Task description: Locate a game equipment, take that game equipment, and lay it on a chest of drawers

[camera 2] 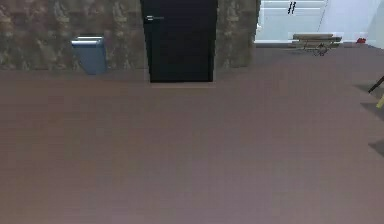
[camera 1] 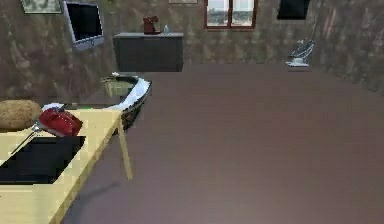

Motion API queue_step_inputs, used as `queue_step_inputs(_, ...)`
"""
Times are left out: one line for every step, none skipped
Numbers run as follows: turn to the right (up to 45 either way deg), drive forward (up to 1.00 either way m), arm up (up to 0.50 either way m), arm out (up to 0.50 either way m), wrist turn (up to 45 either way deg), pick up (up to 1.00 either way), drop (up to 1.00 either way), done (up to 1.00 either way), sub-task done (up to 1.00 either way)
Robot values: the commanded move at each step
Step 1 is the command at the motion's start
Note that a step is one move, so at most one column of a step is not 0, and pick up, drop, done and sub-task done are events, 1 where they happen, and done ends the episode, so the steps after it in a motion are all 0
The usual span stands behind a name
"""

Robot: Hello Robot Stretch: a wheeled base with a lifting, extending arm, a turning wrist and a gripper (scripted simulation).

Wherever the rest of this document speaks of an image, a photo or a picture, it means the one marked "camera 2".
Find black room door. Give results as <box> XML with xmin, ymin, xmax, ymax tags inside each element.
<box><xmin>140</xmin><ymin>0</ymin><xmax>219</xmax><ymax>84</ymax></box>

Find blue grey waste bin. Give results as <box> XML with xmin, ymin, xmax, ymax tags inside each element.
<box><xmin>70</xmin><ymin>36</ymin><xmax>108</xmax><ymax>76</ymax></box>

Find white cupboard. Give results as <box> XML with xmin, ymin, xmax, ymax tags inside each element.
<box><xmin>254</xmin><ymin>0</ymin><xmax>329</xmax><ymax>45</ymax></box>

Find low wooden table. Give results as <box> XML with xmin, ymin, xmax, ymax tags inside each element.
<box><xmin>288</xmin><ymin>33</ymin><xmax>343</xmax><ymax>57</ymax></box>

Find black and yellow chair leg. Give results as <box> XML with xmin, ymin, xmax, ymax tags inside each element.
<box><xmin>367</xmin><ymin>75</ymin><xmax>384</xmax><ymax>110</ymax></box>

